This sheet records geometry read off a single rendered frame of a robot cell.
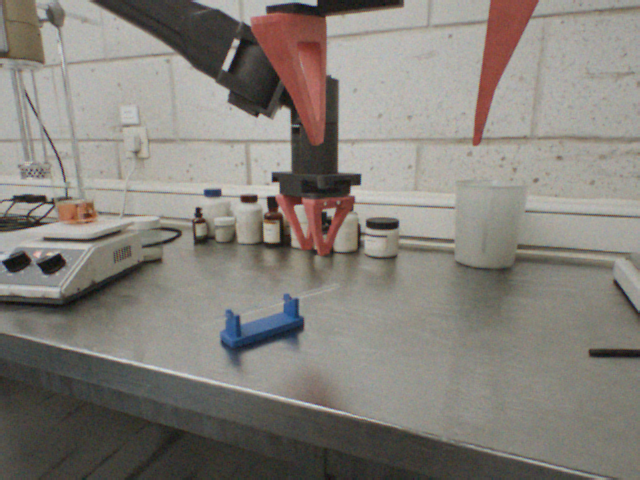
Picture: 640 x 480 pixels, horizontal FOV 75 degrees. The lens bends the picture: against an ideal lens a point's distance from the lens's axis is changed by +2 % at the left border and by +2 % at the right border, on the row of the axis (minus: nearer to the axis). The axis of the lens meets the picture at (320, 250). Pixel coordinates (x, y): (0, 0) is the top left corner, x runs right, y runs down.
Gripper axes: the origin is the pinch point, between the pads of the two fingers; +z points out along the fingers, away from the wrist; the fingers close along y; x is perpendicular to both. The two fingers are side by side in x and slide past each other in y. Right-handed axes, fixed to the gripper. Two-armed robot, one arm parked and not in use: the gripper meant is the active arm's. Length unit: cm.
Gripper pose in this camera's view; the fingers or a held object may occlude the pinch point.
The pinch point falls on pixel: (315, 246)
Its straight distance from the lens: 52.3
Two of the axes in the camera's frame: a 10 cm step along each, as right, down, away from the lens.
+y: -6.3, -1.9, 7.5
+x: -7.8, 1.5, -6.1
